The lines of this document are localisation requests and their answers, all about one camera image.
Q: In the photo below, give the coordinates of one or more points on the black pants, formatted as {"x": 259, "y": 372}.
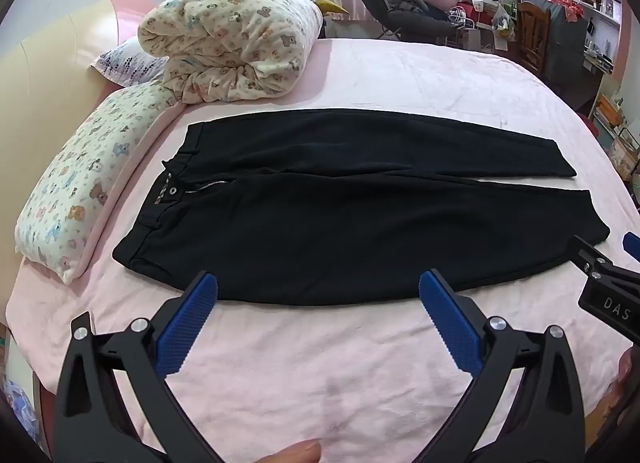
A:
{"x": 325, "y": 223}

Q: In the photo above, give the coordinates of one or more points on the cardboard box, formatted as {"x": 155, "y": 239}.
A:
{"x": 627, "y": 153}

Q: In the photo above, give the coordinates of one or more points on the cream and pink headboard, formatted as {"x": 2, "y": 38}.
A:
{"x": 45, "y": 93}

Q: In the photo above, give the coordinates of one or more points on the person's right hand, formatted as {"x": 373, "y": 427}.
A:
{"x": 629, "y": 368}

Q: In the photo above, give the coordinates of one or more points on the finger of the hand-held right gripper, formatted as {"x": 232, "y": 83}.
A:
{"x": 632, "y": 244}
{"x": 590, "y": 259}

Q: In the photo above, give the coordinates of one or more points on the person's left hand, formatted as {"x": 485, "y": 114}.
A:
{"x": 300, "y": 453}

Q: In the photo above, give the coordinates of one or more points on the wooden chair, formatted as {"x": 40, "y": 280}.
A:
{"x": 532, "y": 33}

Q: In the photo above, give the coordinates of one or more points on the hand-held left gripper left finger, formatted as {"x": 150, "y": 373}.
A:
{"x": 187, "y": 323}

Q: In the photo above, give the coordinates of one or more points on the dark grey furniture cover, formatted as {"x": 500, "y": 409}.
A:
{"x": 567, "y": 48}

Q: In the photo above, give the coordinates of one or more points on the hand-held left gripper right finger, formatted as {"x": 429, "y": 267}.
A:
{"x": 450, "y": 323}

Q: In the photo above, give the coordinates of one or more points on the clear plastic bag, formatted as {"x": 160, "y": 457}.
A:
{"x": 504, "y": 23}

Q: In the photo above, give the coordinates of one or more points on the purple floral pillow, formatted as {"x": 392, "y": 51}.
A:
{"x": 125, "y": 60}

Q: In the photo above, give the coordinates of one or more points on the yellow plush toy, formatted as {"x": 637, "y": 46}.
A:
{"x": 332, "y": 5}

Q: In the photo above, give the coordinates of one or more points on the red floral cloth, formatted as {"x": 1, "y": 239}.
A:
{"x": 562, "y": 0}

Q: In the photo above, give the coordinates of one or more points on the white paper bag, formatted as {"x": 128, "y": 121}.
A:
{"x": 467, "y": 38}

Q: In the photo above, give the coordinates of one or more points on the pink bed blanket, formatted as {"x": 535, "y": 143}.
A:
{"x": 350, "y": 73}

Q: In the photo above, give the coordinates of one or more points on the bear print pillow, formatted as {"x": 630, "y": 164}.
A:
{"x": 85, "y": 178}

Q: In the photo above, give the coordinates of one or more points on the folded bear print quilt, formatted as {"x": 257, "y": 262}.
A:
{"x": 235, "y": 33}

